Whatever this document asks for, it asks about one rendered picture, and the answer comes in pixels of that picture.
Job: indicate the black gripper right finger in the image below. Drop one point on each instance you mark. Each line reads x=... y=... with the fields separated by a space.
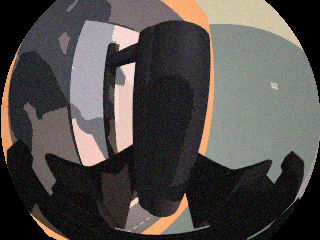
x=212 y=185

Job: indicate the dark grey flat mat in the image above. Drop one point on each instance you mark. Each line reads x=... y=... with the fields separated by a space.
x=39 y=102

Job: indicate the peach square tile with dark square centre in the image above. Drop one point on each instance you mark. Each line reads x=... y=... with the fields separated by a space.
x=134 y=199

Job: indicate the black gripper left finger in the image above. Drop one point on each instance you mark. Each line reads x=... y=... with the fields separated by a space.
x=111 y=183

